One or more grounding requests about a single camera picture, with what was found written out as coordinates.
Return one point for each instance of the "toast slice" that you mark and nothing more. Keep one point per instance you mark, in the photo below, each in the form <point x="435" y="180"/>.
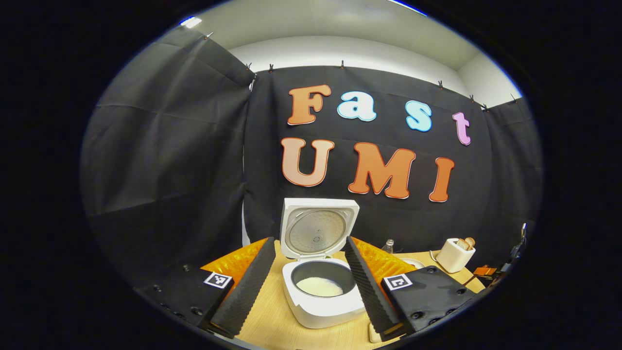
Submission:
<point x="470" y="241"/>
<point x="462" y="244"/>

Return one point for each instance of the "ceiling light panel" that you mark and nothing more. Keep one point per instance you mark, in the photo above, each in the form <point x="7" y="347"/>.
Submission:
<point x="190" y="22"/>

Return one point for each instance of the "white rice cooker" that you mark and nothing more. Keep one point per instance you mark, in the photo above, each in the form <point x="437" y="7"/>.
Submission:
<point x="316" y="311"/>

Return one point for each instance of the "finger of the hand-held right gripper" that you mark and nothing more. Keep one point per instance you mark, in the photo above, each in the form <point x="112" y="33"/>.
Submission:
<point x="484" y="271"/>

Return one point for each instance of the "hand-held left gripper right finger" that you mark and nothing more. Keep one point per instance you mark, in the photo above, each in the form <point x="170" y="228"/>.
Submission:
<point x="369" y="291"/>

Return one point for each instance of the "white rice heap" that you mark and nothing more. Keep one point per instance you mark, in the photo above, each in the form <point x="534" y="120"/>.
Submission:
<point x="318" y="288"/>

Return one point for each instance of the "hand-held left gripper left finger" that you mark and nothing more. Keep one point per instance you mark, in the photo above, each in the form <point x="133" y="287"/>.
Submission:
<point x="248" y="287"/>

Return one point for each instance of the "clear plastic water bottle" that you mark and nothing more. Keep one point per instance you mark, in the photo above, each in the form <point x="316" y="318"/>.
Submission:
<point x="388" y="247"/>

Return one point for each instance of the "white round plate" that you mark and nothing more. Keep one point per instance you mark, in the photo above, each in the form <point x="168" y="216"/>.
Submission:
<point x="414" y="263"/>

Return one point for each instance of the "white toaster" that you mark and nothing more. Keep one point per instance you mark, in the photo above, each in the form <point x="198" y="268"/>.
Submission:
<point x="452" y="258"/>

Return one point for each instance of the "black backdrop cloth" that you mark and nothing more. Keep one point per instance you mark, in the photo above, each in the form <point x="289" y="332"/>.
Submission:
<point x="170" y="146"/>

